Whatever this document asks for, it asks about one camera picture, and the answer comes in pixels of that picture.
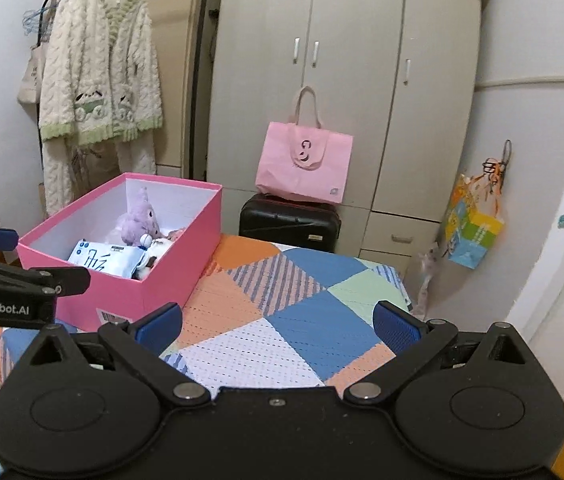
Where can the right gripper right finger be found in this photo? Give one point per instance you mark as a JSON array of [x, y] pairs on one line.
[[414, 343]]

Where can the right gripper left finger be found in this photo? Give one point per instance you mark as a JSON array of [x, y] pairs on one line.
[[136, 347]]

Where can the blue white tissue pack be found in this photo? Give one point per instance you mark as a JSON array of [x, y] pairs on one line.
[[116, 260]]

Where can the pink cardboard box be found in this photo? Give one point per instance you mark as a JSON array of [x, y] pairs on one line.
[[188, 213]]

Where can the purple plush toy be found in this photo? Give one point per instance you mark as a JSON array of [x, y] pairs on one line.
[[138, 226]]

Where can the colourful hanging gift bag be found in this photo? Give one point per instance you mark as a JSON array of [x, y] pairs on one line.
[[474, 217]]

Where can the black suitcase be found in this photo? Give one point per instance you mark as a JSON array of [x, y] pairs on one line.
[[306, 225]]

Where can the cream knitted cardigan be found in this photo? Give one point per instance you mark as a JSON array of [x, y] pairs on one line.
[[99, 85]]

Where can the pink paper tote bag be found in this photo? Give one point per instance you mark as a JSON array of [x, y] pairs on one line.
[[304, 163]]

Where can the beige wardrobe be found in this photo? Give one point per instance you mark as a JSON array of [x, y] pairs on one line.
[[397, 75]]

